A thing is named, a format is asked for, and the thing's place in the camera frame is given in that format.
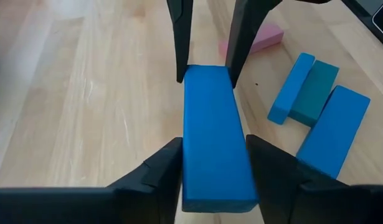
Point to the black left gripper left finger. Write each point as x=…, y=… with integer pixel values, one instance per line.
x=141, y=199

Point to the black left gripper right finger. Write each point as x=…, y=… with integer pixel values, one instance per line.
x=287, y=193

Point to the pink wooden plank block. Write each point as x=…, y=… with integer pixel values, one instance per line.
x=269, y=35

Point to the teal-blue wooden plank block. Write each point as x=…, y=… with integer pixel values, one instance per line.
x=315, y=93

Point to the blue wooden plank block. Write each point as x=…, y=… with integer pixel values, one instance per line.
x=213, y=140
x=334, y=130
x=291, y=90

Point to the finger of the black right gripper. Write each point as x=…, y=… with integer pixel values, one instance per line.
x=182, y=31
x=244, y=31

